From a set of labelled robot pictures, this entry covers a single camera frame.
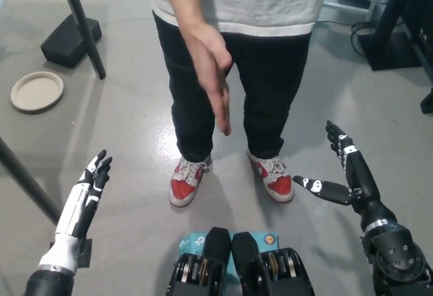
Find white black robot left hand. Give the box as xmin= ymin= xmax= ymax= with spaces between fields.
xmin=38 ymin=149 xmax=113 ymax=273

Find person's right hand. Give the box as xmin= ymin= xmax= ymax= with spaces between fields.
xmin=182 ymin=22 xmax=235 ymax=137

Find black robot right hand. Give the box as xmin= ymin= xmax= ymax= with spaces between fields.
xmin=292 ymin=120 xmax=397 ymax=232

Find person grey shirt dark trousers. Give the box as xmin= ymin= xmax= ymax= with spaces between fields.
xmin=150 ymin=0 xmax=327 ymax=162

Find person's left red white sneaker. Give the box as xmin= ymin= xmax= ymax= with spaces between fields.
xmin=246 ymin=147 xmax=295 ymax=204

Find person's red white sneaker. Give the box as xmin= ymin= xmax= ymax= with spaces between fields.
xmin=246 ymin=147 xmax=295 ymax=204
xmin=168 ymin=153 xmax=213 ymax=208

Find person's right red white sneaker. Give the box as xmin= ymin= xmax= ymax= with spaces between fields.
xmin=168 ymin=153 xmax=213 ymax=208

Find robot left black body block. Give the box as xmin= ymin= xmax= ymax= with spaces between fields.
xmin=164 ymin=227 xmax=234 ymax=296

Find black slanted pole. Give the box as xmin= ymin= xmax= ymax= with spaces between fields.
xmin=0 ymin=135 xmax=62 ymax=226
xmin=55 ymin=0 xmax=107 ymax=80

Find black object at edge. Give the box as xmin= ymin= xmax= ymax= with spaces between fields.
xmin=420 ymin=86 xmax=433 ymax=116

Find beige paper plate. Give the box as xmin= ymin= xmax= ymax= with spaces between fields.
xmin=9 ymin=71 xmax=65 ymax=114

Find teal router box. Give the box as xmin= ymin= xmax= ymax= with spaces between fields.
xmin=178 ymin=230 xmax=280 ymax=276

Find black foam block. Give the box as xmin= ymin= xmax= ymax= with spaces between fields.
xmin=40 ymin=14 xmax=103 ymax=70

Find black equipment stand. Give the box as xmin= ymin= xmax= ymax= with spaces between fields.
xmin=358 ymin=0 xmax=433 ymax=72

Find black cable bundle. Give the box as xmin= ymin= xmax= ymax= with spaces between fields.
xmin=350 ymin=20 xmax=373 ymax=61

